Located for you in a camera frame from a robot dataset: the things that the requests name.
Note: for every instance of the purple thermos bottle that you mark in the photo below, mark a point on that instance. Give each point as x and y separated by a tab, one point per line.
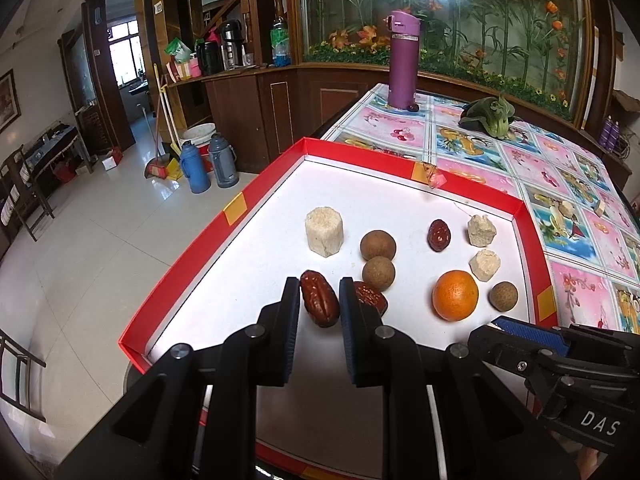
405	31

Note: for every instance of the beige cake chunk round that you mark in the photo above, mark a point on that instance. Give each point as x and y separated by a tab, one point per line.
485	264

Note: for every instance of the colourful fruit print tablecloth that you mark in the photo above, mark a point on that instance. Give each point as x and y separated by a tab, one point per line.
593	261

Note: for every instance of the grey thermos flask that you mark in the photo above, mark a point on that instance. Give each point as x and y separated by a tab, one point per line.
222	157

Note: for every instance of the framed wall painting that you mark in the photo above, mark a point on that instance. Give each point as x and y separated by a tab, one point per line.
9	107

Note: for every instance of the small orange mandarin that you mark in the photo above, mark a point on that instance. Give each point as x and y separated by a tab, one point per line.
455	295

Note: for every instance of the red tray with white bottom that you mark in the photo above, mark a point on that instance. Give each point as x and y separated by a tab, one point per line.
319	424

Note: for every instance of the purple spray bottles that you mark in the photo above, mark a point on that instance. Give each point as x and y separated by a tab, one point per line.
609	134

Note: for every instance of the beige round cake piece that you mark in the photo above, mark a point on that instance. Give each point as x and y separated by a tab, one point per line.
324	231

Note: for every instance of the brown longan fruit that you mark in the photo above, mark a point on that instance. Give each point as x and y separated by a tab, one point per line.
377	243
503	296
379	272

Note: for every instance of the wooden low cabinet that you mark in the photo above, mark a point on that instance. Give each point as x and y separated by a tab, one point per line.
263	111

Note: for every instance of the small dark red jujube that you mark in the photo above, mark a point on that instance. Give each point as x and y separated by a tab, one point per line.
438	235

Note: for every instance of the broom with dustpan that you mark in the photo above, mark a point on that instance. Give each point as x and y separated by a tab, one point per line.
165	164

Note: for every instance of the green bok choy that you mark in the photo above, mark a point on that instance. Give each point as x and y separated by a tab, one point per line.
492	115

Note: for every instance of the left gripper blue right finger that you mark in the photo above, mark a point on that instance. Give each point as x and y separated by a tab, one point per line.
359	321

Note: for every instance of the dark red jujube date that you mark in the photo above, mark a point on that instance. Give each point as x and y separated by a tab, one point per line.
319	298

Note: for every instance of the floral glass partition panel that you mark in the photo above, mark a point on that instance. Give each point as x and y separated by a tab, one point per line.
532	49

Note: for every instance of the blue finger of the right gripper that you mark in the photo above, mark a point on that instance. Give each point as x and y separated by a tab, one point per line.
548	339

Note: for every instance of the green plastic bottle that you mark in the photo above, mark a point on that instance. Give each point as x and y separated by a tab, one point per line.
280	43

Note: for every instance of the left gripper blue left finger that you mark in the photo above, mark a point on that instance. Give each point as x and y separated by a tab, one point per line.
276	346

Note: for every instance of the blue thermos flask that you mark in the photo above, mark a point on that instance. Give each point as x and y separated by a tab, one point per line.
193	168

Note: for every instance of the beige cake chunk upper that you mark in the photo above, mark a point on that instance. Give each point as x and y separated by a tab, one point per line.
600	208

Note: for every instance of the beige cake chunk far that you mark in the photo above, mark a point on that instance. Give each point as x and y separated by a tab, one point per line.
567	209

